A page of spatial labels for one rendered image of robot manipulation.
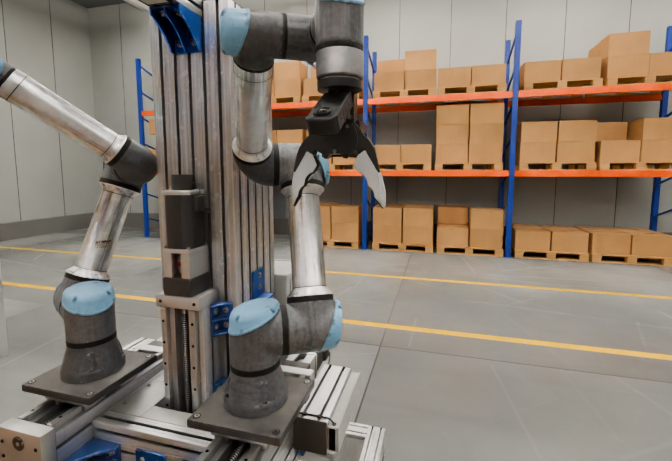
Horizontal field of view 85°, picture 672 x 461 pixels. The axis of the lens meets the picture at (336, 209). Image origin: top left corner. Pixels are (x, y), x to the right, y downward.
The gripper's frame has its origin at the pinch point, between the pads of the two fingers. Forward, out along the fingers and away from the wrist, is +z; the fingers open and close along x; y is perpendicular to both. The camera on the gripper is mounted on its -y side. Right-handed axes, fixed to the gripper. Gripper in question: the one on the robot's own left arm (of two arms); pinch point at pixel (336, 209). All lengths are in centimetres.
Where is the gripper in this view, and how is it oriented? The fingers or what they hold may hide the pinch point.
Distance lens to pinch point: 58.1
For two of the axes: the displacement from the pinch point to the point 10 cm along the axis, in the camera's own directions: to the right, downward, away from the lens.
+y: 2.7, -1.0, 9.6
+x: -9.6, -0.3, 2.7
